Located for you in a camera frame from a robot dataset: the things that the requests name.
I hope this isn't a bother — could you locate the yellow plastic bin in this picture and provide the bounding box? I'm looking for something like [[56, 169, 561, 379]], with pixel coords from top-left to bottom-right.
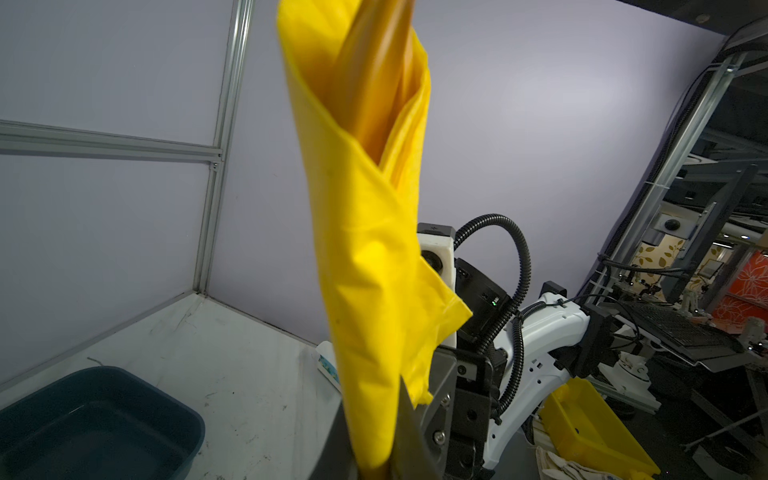
[[539, 378, 661, 479]]

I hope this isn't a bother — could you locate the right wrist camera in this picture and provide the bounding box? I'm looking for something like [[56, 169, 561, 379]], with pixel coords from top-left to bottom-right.
[[417, 223, 456, 316]]

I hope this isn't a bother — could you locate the orange plastic spoon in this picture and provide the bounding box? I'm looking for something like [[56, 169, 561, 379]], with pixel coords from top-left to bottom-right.
[[325, 1, 414, 163]]

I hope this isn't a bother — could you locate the colourful small carton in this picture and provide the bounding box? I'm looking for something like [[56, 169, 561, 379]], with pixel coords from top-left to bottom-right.
[[316, 341, 341, 391]]

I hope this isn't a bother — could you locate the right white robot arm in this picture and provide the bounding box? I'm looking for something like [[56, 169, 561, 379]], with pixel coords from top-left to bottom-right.
[[417, 259, 612, 479]]

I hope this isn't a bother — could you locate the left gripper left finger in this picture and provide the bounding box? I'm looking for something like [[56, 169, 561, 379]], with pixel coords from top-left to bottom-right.
[[309, 404, 359, 480]]

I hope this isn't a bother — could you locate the teal plastic tray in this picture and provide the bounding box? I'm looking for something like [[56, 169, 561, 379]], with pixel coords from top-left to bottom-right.
[[1, 366, 206, 479]]

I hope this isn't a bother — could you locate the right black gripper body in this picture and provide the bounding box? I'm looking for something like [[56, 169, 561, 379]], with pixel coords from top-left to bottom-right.
[[419, 259, 511, 479]]

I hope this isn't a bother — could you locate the yellow paper napkin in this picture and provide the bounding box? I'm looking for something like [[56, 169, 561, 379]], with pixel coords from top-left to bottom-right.
[[277, 1, 470, 479]]

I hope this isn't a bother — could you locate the right black corrugated cable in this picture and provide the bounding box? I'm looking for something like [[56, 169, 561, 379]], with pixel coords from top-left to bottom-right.
[[454, 213, 533, 415]]

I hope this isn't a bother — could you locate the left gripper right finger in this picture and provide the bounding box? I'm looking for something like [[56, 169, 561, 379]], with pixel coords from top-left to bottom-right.
[[392, 379, 440, 480]]

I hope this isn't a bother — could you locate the aluminium cage frame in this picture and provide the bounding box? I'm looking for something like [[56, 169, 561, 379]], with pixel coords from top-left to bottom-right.
[[1, 1, 249, 384]]

